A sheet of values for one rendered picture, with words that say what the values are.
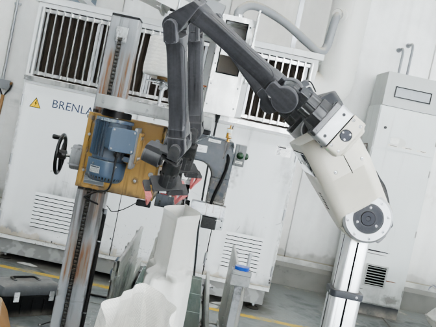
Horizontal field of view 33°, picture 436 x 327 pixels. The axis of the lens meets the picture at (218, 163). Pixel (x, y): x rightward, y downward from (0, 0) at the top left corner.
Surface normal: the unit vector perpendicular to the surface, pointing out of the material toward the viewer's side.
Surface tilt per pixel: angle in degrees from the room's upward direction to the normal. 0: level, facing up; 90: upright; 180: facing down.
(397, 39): 90
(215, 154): 90
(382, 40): 90
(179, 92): 112
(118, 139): 90
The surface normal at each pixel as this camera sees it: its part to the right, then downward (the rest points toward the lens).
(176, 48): -0.23, 0.55
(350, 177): 0.27, 0.53
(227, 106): 0.01, 0.06
